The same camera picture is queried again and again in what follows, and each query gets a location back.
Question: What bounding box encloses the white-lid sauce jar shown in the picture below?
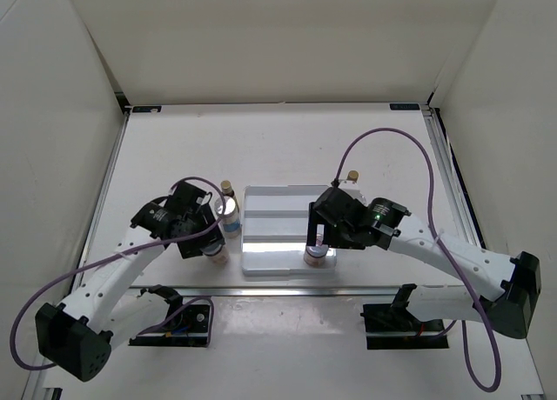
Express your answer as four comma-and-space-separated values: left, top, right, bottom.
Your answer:
202, 243, 230, 264
304, 244, 329, 268

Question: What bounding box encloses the silver-lid shaker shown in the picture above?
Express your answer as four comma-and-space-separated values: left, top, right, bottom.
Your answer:
354, 190, 367, 205
213, 196, 241, 238

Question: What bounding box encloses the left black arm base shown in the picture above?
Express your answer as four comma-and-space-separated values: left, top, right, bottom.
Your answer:
128, 285, 215, 348

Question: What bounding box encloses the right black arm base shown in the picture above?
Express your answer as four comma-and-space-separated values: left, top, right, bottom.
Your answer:
360, 283, 453, 350

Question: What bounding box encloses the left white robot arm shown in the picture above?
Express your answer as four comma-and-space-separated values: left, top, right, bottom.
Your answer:
35, 177, 225, 382

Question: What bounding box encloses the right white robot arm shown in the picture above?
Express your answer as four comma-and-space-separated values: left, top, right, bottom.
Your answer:
306, 187, 541, 339

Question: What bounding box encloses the right yellow small bottle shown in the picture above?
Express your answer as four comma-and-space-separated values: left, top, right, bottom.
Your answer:
346, 170, 359, 183

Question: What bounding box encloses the yellow small bottle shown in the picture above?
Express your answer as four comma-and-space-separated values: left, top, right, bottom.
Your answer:
220, 180, 235, 198
346, 170, 359, 183

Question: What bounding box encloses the white tiered plastic tray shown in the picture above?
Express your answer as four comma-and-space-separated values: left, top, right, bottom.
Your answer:
241, 185, 337, 279

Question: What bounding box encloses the left yellow small bottle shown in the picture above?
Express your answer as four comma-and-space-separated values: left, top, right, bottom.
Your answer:
220, 180, 235, 198

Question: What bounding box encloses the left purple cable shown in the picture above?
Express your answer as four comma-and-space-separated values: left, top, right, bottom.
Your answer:
9, 176, 225, 370

